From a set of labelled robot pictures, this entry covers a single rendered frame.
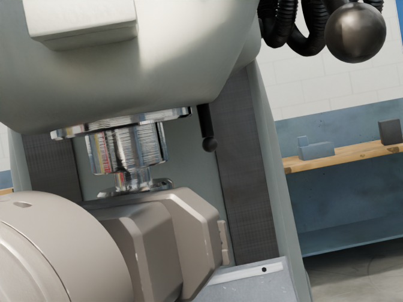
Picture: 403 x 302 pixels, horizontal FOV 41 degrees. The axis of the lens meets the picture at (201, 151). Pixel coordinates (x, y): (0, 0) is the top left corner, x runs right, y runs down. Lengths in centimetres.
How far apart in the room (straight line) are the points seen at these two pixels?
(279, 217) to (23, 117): 51
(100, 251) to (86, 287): 2
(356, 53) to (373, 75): 466
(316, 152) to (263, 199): 336
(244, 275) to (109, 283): 53
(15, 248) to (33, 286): 1
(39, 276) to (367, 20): 18
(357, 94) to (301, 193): 98
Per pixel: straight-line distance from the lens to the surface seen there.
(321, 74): 477
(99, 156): 31
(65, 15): 21
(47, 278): 18
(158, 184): 31
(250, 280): 72
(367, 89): 490
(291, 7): 57
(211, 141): 33
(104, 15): 20
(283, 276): 73
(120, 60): 24
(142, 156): 31
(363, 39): 27
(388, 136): 424
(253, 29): 45
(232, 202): 71
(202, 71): 26
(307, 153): 405
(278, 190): 74
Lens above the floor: 130
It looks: 3 degrees down
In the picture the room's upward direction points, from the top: 10 degrees counter-clockwise
